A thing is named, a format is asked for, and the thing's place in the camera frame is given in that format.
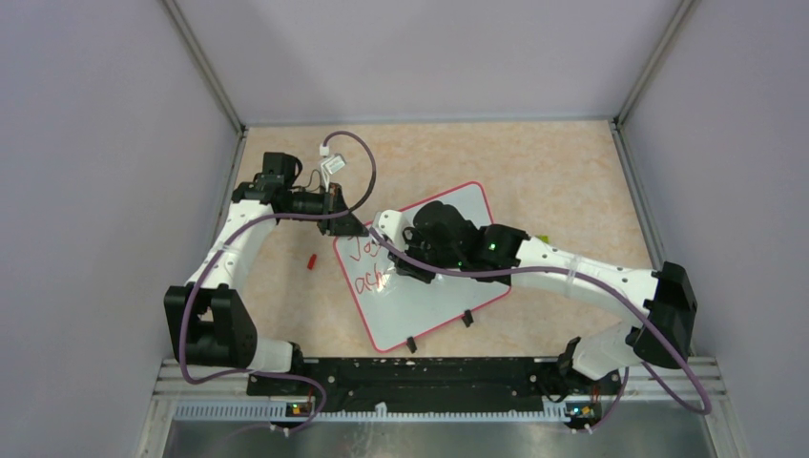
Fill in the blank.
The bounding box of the whiteboard wire stand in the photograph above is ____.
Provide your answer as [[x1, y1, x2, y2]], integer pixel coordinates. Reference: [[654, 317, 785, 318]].
[[405, 309, 475, 355]]

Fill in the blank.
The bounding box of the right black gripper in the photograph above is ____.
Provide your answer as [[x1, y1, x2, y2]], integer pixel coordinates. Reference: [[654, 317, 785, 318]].
[[389, 225, 463, 283]]

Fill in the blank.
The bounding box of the pink framed whiteboard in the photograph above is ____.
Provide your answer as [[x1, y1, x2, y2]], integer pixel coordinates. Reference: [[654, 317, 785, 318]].
[[332, 180, 512, 354]]

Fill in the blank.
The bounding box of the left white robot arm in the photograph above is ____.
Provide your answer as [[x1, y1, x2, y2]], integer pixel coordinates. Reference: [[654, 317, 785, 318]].
[[163, 148, 368, 395]]

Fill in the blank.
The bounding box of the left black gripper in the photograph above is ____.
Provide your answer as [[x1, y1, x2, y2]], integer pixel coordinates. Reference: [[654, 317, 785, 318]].
[[281, 181, 368, 237]]

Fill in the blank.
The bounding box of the aluminium frame rail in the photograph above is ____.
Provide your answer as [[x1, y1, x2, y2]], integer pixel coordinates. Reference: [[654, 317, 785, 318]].
[[151, 357, 728, 401]]

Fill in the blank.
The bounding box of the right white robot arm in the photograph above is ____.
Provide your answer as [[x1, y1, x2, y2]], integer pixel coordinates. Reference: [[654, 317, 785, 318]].
[[371, 201, 697, 393]]

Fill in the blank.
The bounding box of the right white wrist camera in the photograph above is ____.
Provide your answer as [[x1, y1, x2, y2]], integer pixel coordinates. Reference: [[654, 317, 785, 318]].
[[372, 210, 410, 252]]

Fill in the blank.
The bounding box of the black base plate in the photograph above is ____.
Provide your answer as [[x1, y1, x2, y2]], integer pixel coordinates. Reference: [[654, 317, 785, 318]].
[[246, 357, 621, 413]]

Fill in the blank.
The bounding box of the white cable duct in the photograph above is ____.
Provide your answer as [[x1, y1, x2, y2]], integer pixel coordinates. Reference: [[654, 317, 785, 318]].
[[174, 401, 570, 424]]

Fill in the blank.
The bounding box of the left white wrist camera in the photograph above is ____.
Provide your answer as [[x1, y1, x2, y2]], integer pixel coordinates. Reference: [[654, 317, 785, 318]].
[[319, 144, 346, 190]]

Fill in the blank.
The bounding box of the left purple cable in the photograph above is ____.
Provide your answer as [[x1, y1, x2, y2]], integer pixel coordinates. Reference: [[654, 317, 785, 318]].
[[177, 131, 379, 437]]

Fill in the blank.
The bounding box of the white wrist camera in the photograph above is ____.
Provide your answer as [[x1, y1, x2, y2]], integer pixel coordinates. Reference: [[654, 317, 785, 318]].
[[319, 144, 346, 190], [372, 210, 410, 252]]

